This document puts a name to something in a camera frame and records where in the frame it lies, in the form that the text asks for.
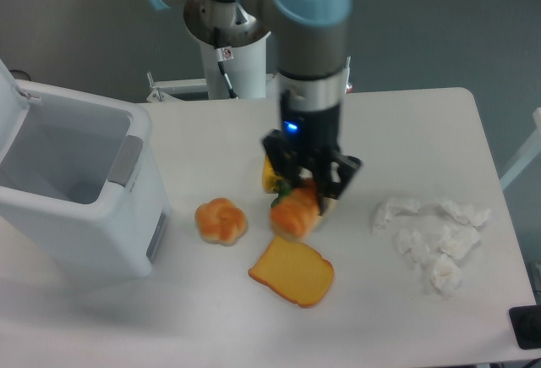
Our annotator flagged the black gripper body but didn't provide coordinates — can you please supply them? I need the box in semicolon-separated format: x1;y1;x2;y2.
262;91;363;200

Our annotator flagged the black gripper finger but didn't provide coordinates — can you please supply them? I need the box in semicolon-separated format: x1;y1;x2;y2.
320;197;338;217
274;170;296;193

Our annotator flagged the orange knotted bread roll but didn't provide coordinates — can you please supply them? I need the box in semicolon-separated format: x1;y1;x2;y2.
270;179;321;241

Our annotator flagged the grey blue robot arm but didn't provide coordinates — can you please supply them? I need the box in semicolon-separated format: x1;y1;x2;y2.
160;0;362;211

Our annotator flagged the square toast bread slice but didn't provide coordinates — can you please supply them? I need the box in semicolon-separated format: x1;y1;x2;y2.
248;236;335;308

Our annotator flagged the round knotted bread roll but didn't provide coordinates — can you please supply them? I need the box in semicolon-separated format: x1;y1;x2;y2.
194;198;248;246

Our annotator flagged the white trash can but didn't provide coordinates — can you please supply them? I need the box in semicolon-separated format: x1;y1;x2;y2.
1;81;171;277

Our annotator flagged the white trash can lid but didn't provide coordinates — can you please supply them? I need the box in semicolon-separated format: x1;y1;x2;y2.
0;62;30;160

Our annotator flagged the yellow bell pepper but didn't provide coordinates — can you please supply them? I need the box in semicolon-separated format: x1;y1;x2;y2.
262;155;282;194

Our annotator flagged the green bell pepper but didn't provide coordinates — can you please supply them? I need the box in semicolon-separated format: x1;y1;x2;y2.
270;192;291;208

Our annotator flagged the crumpled white tissue middle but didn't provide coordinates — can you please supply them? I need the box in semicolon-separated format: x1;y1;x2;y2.
438;225;480;261

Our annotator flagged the crumpled white tissue bottom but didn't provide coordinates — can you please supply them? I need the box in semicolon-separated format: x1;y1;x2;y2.
430;254;462;298

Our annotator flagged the crumpled white tissue top right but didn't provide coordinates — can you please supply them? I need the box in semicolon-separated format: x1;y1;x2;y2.
435;197;492;228

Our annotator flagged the black device at edge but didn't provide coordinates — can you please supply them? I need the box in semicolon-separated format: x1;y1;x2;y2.
508;305;540;349

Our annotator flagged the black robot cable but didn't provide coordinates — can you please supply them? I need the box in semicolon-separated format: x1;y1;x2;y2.
212;27;240;100

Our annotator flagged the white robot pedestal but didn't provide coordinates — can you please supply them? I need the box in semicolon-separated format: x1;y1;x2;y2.
197;32;271;100

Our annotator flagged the white pedestal base frame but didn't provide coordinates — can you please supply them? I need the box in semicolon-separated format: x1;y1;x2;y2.
146;55;353;102

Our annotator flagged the white frame at right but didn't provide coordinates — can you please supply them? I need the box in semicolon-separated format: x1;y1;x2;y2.
500;107;540;190

